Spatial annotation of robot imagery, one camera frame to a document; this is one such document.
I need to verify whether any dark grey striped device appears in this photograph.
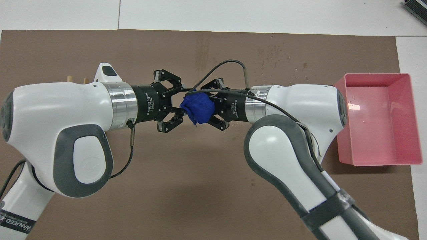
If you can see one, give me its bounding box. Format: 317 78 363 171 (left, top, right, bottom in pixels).
402 0 427 26

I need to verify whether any blue towel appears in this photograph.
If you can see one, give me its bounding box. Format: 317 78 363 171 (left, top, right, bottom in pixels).
179 92 216 126

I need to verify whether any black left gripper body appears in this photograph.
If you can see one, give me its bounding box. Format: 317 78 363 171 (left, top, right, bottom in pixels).
131 83 167 124

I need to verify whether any pink plastic bin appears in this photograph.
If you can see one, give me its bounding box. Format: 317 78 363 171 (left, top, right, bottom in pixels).
333 73 423 166

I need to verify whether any brown table mat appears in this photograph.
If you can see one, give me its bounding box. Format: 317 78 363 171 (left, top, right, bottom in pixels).
0 29 420 240

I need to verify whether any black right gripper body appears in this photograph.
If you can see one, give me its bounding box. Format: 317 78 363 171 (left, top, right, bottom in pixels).
215 89 249 122

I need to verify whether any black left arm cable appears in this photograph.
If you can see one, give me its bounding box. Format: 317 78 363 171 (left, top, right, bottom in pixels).
0 120 135 200

